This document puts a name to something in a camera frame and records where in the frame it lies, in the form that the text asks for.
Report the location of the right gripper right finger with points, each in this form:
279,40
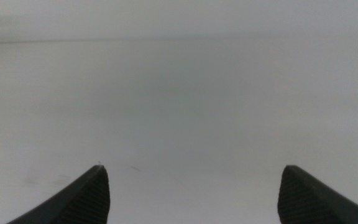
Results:
303,202

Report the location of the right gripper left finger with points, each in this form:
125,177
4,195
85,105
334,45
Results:
85,202

